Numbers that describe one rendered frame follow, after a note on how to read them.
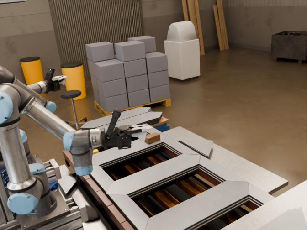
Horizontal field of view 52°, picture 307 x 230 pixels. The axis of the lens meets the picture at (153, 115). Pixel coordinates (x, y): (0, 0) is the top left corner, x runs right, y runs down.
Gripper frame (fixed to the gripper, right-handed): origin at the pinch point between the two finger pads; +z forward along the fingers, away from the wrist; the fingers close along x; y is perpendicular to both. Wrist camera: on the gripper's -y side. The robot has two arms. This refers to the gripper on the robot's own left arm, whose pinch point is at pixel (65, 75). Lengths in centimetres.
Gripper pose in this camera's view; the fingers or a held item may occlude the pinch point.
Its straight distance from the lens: 238.6
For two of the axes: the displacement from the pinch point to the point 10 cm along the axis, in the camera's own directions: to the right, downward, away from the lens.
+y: -0.3, 9.0, 4.3
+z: 5.4, -3.5, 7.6
